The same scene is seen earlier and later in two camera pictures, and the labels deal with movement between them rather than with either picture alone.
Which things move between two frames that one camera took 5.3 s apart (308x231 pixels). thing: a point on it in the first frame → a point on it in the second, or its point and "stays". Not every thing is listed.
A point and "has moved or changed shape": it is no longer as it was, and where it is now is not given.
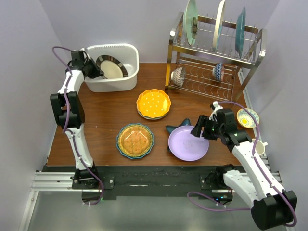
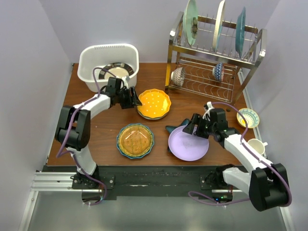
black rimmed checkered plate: x=111 y=68 has moved or changed shape
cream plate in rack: x=218 y=24 stays
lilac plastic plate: x=185 y=146 stays
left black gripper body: x=93 y=71 → x=124 y=98
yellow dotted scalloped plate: x=153 y=103 stays
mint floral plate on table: x=147 y=117 stays
